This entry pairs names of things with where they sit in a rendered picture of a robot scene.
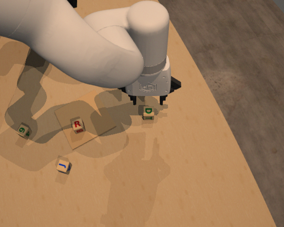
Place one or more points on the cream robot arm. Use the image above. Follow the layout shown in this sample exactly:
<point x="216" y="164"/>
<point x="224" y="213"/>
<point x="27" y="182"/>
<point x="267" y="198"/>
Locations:
<point x="132" y="41"/>

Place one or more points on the tan flat mat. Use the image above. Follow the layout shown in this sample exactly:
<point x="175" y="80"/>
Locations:
<point x="91" y="110"/>

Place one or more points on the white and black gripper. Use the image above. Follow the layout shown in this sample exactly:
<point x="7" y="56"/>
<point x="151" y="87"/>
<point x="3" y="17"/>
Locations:
<point x="157" y="84"/>

